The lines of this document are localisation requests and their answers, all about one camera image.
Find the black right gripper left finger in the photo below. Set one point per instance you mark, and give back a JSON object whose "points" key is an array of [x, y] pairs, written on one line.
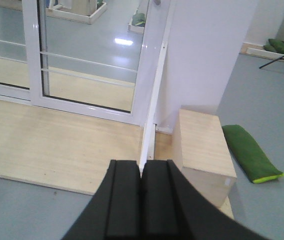
{"points": [[113, 213]]}

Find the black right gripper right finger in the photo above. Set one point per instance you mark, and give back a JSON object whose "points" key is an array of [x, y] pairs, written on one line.
{"points": [[174, 210]]}

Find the white framed sliding glass door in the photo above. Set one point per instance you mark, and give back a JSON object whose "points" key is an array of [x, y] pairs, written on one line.
{"points": [[103, 69]]}

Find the white fixed glass door panel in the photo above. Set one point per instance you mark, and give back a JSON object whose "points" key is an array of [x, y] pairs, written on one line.
{"points": [[14, 79]]}

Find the green bag behind door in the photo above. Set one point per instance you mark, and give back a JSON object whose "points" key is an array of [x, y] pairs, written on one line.
{"points": [[138, 19]]}

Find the light wooden box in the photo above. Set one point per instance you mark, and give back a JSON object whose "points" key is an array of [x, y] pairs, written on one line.
{"points": [[201, 154]]}

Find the green sandbag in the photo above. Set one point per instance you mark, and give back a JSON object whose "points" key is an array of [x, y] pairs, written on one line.
{"points": [[249, 155]]}

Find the light wooden floor platform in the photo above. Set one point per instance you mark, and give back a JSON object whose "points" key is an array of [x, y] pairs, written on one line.
{"points": [[62, 150]]}

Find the green bag far right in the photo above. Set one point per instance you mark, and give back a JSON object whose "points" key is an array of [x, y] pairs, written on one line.
{"points": [[274, 45]]}

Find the white door frame post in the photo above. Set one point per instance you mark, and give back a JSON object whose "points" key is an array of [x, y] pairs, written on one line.
{"points": [[148, 140]]}

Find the white wooden planter frame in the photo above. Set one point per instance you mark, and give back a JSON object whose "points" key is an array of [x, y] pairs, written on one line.
{"points": [[82, 11]]}

